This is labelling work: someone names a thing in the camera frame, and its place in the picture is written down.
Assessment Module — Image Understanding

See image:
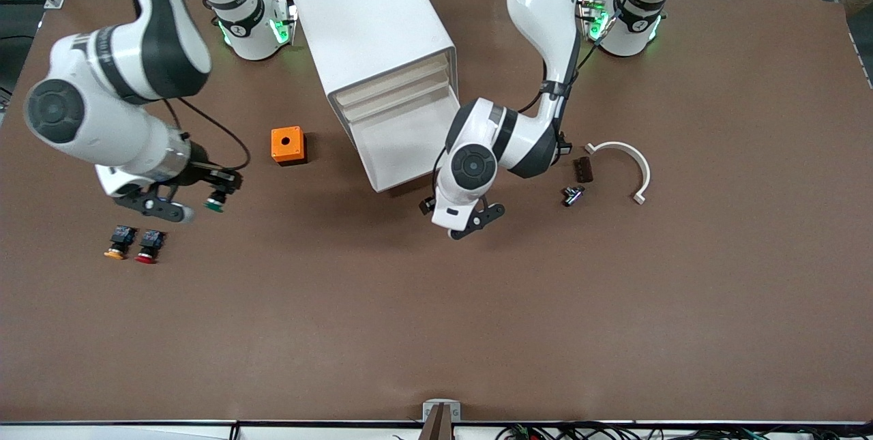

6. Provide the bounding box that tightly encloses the grey metal bracket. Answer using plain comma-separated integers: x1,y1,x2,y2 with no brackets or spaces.
421,399,462,424

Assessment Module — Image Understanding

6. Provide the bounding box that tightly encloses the red mushroom push button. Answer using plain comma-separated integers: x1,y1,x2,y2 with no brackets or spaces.
134,229,166,265

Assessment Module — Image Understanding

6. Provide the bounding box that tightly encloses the white plastic drawer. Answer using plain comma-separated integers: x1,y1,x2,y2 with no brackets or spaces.
351,82,463,194
341,78,452,121
336,58,450,105

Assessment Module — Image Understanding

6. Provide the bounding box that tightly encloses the orange box with hole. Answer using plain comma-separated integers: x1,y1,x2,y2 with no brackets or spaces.
270,126,308,166

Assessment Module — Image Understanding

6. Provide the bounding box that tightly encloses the dark camera post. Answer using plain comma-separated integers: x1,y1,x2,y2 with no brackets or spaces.
417,403,456,440

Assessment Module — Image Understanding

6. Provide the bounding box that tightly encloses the black cable bundle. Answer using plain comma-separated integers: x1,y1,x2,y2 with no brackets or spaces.
494,422,771,440

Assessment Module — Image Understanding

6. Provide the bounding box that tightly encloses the white drawer cabinet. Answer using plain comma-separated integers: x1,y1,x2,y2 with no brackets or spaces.
285,0,460,154

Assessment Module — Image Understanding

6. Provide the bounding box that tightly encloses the white curved plastic arc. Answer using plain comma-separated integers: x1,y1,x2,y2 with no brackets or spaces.
585,141,652,205

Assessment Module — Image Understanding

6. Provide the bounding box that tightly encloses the yellow mushroom push button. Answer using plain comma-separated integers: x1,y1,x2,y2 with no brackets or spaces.
104,225,137,261

